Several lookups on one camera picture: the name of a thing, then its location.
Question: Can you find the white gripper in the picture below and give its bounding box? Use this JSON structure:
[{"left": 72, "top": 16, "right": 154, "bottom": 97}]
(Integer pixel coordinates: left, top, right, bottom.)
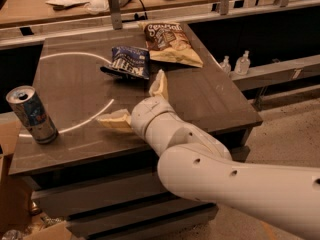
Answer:
[{"left": 96, "top": 69, "right": 174, "bottom": 139}]

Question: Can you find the blue chip bag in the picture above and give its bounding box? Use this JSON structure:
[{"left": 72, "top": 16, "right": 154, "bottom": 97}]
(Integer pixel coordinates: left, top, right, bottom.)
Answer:
[{"left": 100, "top": 46, "right": 150, "bottom": 80}]

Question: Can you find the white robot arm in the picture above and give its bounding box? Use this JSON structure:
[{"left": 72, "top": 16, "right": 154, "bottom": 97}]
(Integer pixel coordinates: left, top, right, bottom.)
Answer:
[{"left": 97, "top": 71, "right": 320, "bottom": 240}]

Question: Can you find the brown chip bag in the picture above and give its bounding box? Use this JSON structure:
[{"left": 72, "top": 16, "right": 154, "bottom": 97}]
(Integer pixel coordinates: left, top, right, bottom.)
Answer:
[{"left": 138, "top": 22, "right": 203, "bottom": 68}]

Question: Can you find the grey drawer cabinet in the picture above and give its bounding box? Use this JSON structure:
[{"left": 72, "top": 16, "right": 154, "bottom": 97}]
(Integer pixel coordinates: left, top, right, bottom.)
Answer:
[{"left": 8, "top": 23, "right": 264, "bottom": 240}]

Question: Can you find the clear sanitizer bottle left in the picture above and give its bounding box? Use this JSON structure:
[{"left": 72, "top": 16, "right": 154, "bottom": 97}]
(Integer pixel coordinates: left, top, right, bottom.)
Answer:
[{"left": 220, "top": 56, "right": 231, "bottom": 75}]

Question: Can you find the clear sanitizer bottle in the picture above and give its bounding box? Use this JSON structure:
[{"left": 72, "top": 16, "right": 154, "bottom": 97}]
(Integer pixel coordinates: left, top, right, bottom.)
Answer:
[
  {"left": 220, "top": 56, "right": 231, "bottom": 75},
  {"left": 235, "top": 50, "right": 250, "bottom": 75}
]

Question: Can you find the clear sanitizer bottle right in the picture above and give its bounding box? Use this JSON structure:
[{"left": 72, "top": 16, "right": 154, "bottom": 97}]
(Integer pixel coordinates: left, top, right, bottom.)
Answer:
[{"left": 235, "top": 50, "right": 250, "bottom": 75}]

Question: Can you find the silver blue drink can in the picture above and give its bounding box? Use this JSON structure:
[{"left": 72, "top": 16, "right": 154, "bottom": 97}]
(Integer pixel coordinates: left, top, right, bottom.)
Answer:
[{"left": 6, "top": 85, "right": 58, "bottom": 144}]

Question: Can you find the wooden background desk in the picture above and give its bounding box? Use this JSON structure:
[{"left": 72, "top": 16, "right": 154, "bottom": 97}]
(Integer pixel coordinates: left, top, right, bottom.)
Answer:
[{"left": 0, "top": 0, "right": 249, "bottom": 29}]

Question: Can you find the cardboard box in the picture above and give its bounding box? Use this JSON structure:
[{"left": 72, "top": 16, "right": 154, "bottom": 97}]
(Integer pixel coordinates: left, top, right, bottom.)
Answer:
[{"left": 0, "top": 121, "right": 72, "bottom": 240}]

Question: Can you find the black power cable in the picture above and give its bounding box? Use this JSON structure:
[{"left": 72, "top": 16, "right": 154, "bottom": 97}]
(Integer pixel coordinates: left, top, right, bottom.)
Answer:
[{"left": 128, "top": 0, "right": 149, "bottom": 22}]

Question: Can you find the metal bracket post left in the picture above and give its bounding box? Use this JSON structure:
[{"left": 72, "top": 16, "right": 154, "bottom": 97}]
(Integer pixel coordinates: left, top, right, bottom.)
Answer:
[{"left": 108, "top": 0, "right": 122, "bottom": 30}]

